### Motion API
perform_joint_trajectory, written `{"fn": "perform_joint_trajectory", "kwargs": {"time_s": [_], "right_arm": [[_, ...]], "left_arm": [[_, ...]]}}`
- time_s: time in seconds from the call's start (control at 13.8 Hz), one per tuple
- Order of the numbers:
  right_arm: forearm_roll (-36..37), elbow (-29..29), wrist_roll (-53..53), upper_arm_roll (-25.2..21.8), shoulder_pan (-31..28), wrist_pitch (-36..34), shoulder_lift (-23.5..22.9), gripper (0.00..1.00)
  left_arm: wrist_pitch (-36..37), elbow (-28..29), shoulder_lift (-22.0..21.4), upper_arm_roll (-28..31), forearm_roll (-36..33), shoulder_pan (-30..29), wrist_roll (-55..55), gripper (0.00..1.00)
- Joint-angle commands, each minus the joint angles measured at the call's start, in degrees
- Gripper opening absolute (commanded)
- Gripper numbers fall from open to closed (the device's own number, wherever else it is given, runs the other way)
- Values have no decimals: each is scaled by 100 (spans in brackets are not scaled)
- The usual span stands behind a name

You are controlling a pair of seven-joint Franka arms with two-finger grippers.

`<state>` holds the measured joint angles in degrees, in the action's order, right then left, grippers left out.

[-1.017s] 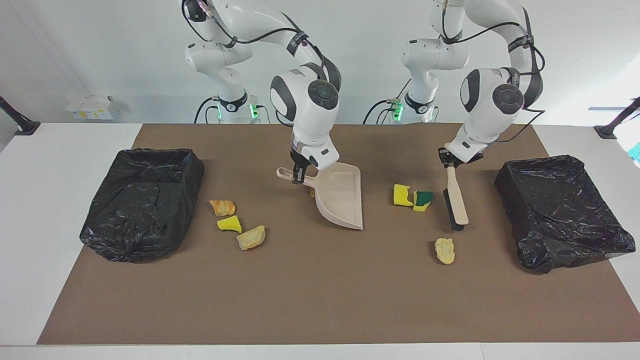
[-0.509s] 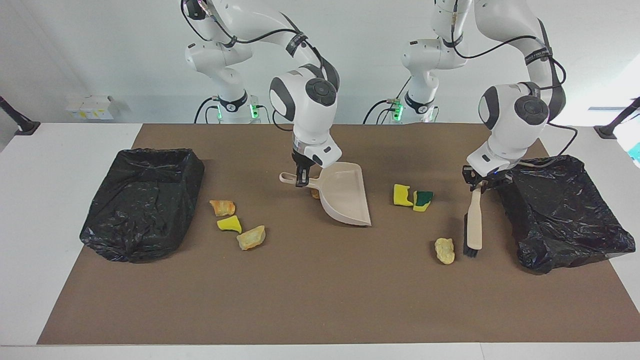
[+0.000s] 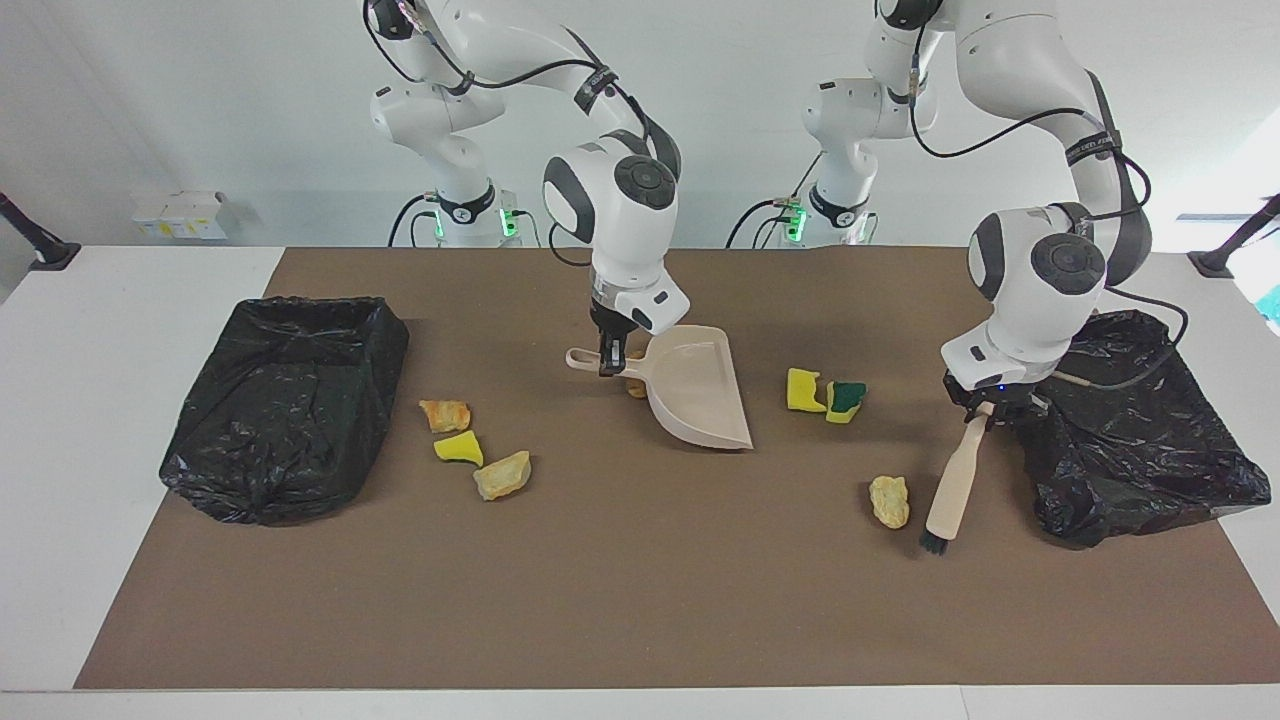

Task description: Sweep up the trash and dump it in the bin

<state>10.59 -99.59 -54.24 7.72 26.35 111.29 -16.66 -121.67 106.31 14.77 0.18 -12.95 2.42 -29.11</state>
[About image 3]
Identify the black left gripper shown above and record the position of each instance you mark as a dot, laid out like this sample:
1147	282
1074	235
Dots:
1010	398

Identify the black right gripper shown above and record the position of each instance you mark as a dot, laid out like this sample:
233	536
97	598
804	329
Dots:
612	325

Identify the peanut shaped brown foam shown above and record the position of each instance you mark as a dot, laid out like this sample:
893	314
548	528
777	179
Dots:
638	390

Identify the beige hand brush black bristles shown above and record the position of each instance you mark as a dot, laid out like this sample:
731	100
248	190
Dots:
955	480

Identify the beige plastic dustpan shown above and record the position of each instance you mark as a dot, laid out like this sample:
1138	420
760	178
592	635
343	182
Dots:
700	390

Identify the green and yellow sponge piece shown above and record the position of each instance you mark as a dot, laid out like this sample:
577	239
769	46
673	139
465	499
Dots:
848	398

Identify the greenish tan foam chunk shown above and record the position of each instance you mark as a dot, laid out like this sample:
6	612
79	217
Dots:
500	477

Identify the orange striped foam chunk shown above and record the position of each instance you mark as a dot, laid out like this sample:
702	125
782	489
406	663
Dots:
444	414

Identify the small yellow sponge piece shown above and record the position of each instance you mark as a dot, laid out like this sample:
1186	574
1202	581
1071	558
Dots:
457	449

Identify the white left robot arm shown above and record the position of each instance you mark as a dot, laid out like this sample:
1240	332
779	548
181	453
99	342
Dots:
1040	270

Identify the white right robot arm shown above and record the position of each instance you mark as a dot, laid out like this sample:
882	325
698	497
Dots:
620	210

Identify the black bag lined bin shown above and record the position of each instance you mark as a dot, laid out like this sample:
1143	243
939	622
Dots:
280	400
1150	470

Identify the brown table mat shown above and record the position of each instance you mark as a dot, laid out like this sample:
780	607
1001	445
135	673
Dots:
600	630

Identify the black clamp stand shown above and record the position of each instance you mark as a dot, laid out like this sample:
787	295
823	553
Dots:
40	245
1235	245

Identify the teal object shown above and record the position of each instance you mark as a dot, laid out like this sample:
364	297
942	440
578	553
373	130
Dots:
1272	305

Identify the white cardboard box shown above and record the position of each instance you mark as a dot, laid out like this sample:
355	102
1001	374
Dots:
200	215

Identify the small white labelled box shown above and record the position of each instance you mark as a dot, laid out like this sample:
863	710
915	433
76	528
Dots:
150	222

